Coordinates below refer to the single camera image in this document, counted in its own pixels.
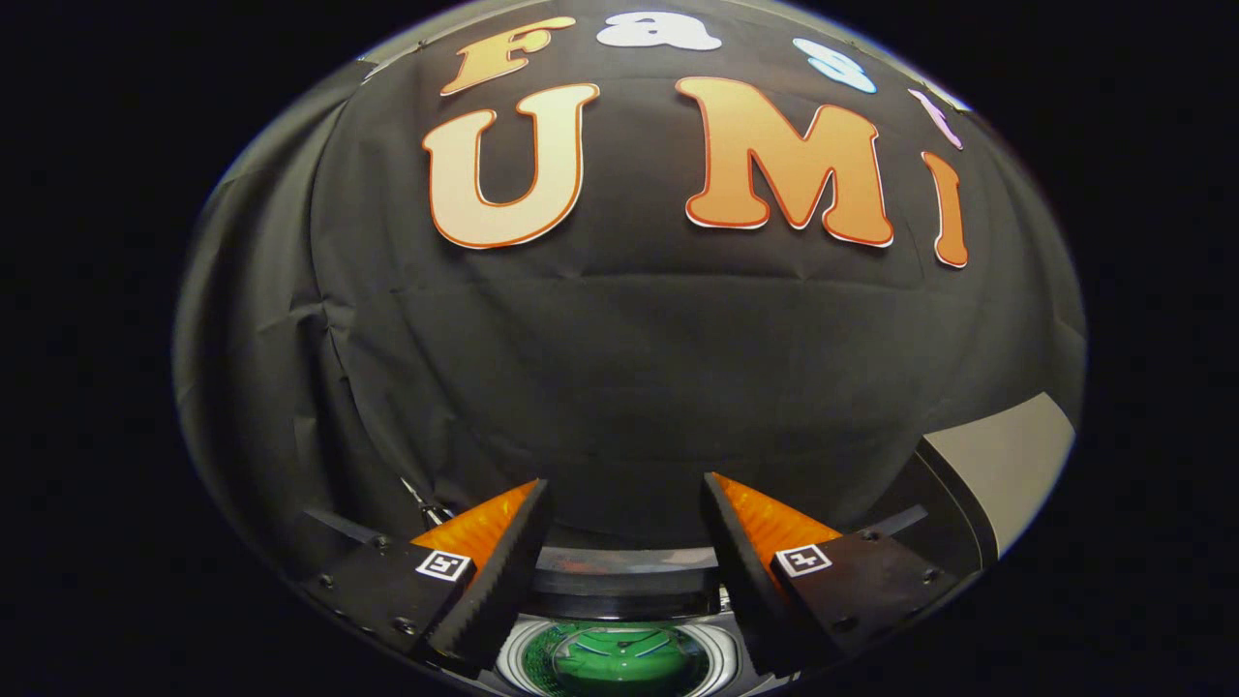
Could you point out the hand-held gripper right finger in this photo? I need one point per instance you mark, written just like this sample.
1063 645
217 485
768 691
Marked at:
745 581

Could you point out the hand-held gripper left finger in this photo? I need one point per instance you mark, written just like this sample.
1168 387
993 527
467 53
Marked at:
503 581

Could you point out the dark transparent washing machine lid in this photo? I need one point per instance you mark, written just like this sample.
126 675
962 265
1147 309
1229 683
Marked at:
619 581

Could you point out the green polo shirt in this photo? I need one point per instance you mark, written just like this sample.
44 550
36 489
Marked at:
619 668

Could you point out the black backdrop cloth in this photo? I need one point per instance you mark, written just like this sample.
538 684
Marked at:
629 368

